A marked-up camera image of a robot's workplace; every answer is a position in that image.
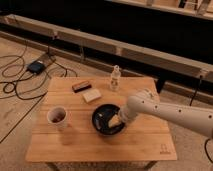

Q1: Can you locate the black ceramic bowl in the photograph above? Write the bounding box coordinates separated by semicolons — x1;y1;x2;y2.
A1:
92;104;125;135

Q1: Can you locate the wooden table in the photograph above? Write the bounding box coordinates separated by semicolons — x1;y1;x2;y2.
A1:
26;77;177;162

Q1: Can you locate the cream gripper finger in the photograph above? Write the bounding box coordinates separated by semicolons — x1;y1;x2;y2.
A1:
108;115;121;128

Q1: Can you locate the long wooden beam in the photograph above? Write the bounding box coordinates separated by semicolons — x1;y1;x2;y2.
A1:
0;15;213;83

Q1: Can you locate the clear plastic bottle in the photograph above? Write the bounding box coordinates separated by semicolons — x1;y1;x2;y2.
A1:
110;65;121;91

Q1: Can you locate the white rectangular block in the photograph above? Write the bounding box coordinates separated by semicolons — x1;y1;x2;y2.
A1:
83;89;101;103

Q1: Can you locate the dark brown rectangular block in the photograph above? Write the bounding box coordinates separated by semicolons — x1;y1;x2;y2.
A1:
72;81;92;93

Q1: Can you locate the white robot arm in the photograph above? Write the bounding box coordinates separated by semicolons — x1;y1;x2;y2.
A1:
108;89;213;139

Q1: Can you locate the white paper cup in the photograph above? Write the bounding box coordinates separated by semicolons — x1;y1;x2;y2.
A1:
47;107;68;131

